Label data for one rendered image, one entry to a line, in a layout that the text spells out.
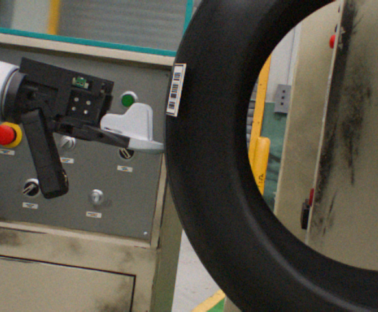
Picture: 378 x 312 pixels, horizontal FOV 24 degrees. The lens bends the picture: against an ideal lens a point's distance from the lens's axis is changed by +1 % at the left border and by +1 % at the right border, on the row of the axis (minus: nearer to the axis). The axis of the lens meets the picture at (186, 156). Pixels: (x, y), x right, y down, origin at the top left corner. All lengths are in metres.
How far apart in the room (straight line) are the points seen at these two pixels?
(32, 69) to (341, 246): 0.55
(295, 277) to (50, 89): 0.39
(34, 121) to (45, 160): 0.05
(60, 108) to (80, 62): 0.65
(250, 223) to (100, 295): 0.77
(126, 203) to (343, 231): 0.53
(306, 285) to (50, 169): 0.36
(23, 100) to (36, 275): 0.67
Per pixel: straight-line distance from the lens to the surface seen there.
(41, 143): 1.11
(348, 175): 1.35
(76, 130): 1.08
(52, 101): 1.12
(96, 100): 1.10
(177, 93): 0.99
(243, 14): 0.99
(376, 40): 1.36
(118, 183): 1.73
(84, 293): 1.72
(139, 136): 1.09
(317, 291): 0.99
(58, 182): 1.11
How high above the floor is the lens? 1.17
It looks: 3 degrees down
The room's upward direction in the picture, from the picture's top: 8 degrees clockwise
